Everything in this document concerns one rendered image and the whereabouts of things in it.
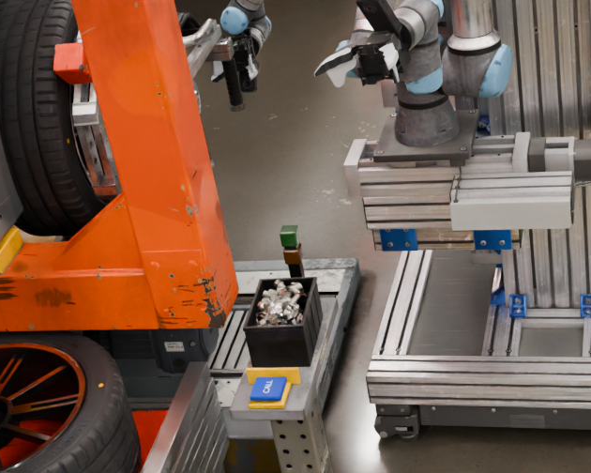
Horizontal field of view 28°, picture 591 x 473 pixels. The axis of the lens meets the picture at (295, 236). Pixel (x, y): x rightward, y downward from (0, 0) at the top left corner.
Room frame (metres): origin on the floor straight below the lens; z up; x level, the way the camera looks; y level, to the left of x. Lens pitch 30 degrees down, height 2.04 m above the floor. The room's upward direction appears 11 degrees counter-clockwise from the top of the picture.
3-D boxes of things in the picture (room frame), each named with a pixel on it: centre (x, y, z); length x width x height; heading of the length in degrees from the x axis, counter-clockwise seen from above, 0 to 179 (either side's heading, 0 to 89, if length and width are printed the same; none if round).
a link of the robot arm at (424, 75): (2.19, -0.30, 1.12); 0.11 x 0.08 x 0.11; 57
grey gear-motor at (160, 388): (2.64, 0.46, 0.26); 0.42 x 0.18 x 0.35; 73
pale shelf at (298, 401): (2.24, 0.07, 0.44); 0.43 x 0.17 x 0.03; 163
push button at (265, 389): (2.08, 0.12, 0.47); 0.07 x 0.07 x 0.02; 73
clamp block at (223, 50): (2.99, 0.12, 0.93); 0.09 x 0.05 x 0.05; 73
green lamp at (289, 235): (2.43, 0.01, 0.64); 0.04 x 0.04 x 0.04; 73
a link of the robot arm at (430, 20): (2.18, -0.32, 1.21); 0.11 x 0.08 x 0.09; 147
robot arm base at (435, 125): (2.48, -0.35, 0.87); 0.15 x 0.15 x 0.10
